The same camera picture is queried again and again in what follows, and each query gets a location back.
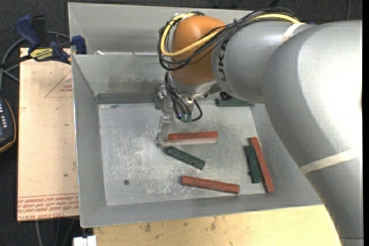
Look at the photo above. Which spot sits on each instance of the grey metal bin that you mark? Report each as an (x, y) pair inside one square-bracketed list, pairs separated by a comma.
[(129, 152)]

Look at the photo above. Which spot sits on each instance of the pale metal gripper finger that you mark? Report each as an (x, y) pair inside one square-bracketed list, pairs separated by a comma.
[(161, 99), (165, 126)]

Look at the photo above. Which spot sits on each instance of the red-brown flat block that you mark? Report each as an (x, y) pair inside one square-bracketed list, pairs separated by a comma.
[(210, 184), (263, 167), (192, 136)]

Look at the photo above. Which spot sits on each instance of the dark green flat block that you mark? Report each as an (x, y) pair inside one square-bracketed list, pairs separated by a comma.
[(232, 102), (184, 158), (252, 164)]

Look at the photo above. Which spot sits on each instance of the black cylinder on white bracket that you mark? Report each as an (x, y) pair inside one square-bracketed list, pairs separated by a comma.
[(224, 96)]

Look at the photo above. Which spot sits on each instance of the brown cardboard board red print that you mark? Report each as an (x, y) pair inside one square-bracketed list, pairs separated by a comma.
[(46, 138)]

